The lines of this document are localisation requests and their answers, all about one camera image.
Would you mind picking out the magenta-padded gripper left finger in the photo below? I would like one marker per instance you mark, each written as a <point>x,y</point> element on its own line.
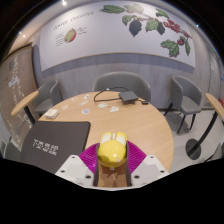
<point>71,168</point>

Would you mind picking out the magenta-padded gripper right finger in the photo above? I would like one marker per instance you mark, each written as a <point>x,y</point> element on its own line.
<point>150,168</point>

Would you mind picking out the dark grey mouse pad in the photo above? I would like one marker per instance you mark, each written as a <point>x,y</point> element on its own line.
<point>56,141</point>

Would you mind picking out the small white paper card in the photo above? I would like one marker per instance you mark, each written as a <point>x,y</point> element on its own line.
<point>74,98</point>
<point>102,105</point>
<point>86,111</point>
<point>114,108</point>
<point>87,96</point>
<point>83,102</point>
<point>65,107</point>

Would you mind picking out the grey upholstered chair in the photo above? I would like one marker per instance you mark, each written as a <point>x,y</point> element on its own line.
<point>10,150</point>
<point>185,100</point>
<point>121,83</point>
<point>46,98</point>

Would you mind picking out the small black plug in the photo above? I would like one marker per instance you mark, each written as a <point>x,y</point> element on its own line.
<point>145,102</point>

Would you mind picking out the black flat adapter box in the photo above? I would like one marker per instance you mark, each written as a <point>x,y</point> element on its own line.
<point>128,96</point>

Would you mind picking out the wooden wall board with writing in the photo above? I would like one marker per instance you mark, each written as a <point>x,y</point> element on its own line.
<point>16,93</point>

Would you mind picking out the coffee plant wall mural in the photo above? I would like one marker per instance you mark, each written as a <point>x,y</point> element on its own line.
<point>116,30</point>

